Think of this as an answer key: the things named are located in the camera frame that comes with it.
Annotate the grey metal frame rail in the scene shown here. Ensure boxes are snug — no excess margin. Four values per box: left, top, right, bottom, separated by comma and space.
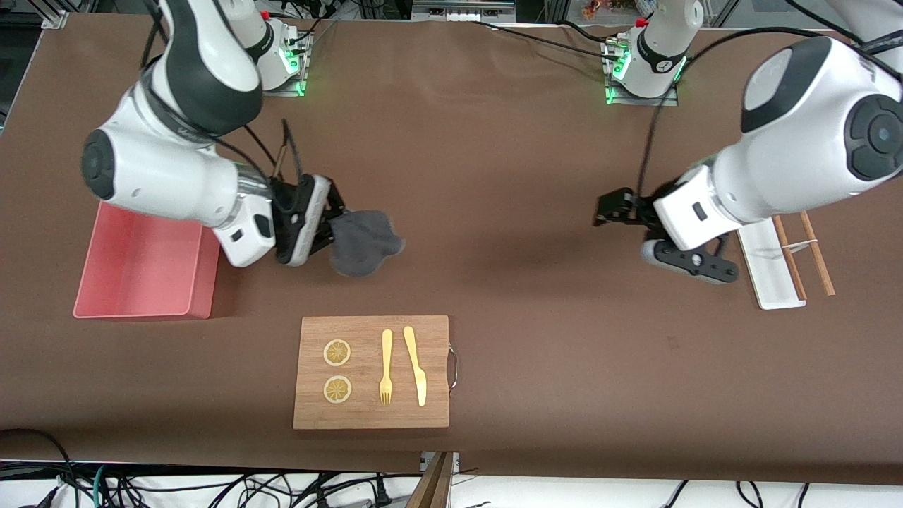
413, 0, 516, 23

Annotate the pink plastic bin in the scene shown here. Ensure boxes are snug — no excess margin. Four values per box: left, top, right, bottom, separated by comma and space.
73, 201, 221, 320

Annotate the yellow plastic fork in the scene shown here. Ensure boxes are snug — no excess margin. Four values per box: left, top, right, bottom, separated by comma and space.
379, 329, 394, 406

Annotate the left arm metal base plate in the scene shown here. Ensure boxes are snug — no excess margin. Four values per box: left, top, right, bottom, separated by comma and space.
605, 39, 681, 107

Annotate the black looped floor cable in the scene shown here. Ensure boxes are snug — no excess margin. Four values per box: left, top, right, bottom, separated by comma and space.
0, 428, 78, 508

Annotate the brown wooden post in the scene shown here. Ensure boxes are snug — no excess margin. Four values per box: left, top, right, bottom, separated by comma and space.
407, 452, 456, 508

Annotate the yellow plastic knife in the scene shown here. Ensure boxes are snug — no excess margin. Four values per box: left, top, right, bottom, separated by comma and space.
403, 326, 428, 408

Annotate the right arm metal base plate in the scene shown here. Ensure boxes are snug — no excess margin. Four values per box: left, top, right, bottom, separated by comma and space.
260, 25, 311, 97

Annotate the black cable lying on table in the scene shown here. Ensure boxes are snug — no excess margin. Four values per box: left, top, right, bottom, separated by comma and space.
471, 20, 625, 57

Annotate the wooden cutting board metal handle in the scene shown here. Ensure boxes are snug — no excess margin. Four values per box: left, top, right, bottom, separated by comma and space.
293, 315, 459, 430

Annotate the white rectangular tray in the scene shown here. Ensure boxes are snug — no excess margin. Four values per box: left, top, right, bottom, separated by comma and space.
736, 217, 807, 310

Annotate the grey cloth with pink underside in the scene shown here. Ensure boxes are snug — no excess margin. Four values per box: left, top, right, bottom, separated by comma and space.
329, 210, 406, 277

